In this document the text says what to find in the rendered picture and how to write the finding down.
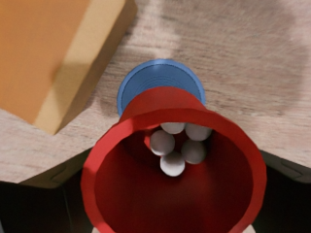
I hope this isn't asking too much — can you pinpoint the tan cardboard box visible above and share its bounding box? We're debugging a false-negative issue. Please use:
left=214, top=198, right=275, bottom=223
left=0, top=0, right=138, bottom=137

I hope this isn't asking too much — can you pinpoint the grey marble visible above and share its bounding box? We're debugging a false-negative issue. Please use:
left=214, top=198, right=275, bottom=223
left=150, top=130, right=175, bottom=155
left=181, top=139, right=207, bottom=164
left=160, top=122, right=187, bottom=134
left=160, top=150, right=185, bottom=176
left=185, top=122, right=212, bottom=141

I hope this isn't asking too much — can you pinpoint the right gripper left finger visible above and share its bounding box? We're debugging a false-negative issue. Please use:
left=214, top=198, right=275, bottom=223
left=0, top=146, right=94, bottom=233

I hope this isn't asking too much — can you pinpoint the red cup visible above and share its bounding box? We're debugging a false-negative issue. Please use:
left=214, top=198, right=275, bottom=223
left=81, top=86, right=267, bottom=233

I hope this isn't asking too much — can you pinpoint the blue round coaster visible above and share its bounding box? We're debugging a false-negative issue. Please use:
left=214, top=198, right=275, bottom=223
left=117, top=58, right=206, bottom=118

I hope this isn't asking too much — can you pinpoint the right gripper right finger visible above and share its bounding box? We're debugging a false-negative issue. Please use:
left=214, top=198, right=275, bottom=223
left=251, top=149, right=311, bottom=233

